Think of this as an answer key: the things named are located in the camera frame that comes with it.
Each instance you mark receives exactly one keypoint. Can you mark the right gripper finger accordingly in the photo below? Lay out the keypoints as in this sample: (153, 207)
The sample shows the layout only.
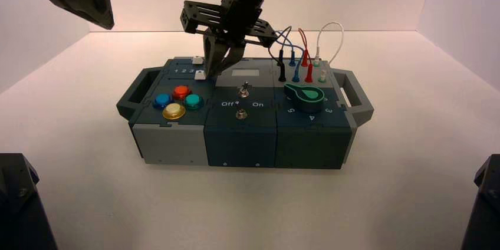
(214, 55)
(235, 55)

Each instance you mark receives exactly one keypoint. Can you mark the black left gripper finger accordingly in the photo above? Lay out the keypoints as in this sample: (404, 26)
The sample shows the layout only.
(86, 2)

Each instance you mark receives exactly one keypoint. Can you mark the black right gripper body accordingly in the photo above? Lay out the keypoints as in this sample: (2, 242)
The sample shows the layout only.
(240, 2)

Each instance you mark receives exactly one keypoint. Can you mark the white slider knob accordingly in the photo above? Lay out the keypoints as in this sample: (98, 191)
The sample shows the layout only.
(198, 60)
(200, 76)

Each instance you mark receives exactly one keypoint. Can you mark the small grey display screen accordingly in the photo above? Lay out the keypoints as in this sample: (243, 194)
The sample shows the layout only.
(246, 73)

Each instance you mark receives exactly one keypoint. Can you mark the red dome push button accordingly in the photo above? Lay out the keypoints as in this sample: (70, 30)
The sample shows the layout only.
(181, 92)

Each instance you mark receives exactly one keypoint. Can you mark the green dome push button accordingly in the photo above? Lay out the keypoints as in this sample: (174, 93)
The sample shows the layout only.
(193, 101)

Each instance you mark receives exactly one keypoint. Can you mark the blue dome push button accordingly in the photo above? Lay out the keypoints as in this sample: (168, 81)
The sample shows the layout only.
(163, 101)

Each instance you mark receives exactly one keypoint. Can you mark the yellow dome push button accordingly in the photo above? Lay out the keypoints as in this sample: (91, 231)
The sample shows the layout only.
(174, 112)

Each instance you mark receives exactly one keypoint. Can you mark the green rotary pointer knob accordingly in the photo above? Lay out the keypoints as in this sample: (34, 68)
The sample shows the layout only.
(308, 99)

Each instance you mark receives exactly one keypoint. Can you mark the dark modular control box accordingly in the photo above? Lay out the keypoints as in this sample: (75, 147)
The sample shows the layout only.
(242, 142)

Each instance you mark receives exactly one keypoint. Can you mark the metal toggle switch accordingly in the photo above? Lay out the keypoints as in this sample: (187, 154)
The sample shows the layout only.
(241, 114)
(244, 92)

